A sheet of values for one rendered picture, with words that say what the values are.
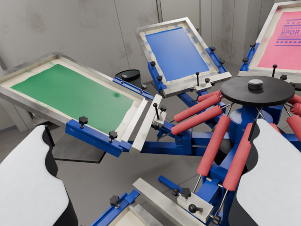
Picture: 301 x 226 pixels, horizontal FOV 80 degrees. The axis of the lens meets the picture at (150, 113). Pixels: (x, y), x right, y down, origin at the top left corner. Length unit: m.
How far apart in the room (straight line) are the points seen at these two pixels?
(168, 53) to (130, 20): 2.62
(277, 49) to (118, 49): 3.16
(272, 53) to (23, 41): 3.79
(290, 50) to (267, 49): 0.16
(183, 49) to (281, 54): 0.79
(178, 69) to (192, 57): 0.20
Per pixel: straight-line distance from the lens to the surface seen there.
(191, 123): 0.99
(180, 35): 1.99
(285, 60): 1.78
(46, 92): 1.22
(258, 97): 0.92
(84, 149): 1.38
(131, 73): 3.94
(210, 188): 0.87
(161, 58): 1.73
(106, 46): 4.20
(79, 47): 4.12
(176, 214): 0.80
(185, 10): 4.87
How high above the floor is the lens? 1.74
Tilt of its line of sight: 31 degrees down
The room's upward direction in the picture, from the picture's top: 11 degrees counter-clockwise
